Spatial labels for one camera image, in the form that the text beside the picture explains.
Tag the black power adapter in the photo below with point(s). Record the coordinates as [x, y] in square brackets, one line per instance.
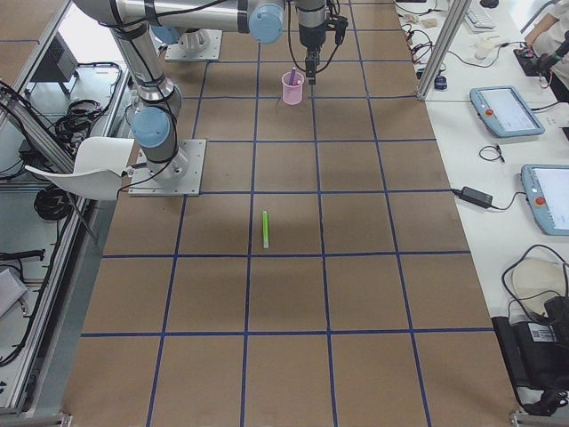
[476, 197]

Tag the green highlighter pen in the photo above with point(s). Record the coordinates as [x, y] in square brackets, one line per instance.
[265, 229]

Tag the small blue device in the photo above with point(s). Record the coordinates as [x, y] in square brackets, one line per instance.
[440, 83]

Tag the teach pendant near post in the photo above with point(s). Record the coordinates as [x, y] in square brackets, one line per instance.
[504, 112]

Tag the white keyboard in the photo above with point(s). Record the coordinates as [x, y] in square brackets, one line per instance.
[477, 19]

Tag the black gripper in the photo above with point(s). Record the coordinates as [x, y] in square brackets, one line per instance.
[310, 39]

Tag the aluminium frame post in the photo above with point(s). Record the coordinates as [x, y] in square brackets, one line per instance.
[453, 20]

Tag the pink mesh cup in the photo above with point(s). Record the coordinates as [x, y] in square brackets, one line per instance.
[292, 95]

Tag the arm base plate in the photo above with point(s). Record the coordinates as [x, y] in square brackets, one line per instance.
[196, 46]
[183, 176]

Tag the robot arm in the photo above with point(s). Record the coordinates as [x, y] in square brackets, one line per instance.
[132, 23]
[265, 21]

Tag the purple highlighter pen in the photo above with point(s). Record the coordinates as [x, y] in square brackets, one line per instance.
[293, 80]

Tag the white plastic chair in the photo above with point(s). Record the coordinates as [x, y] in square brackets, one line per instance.
[98, 168]

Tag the white paper cup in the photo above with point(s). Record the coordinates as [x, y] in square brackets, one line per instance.
[483, 48]

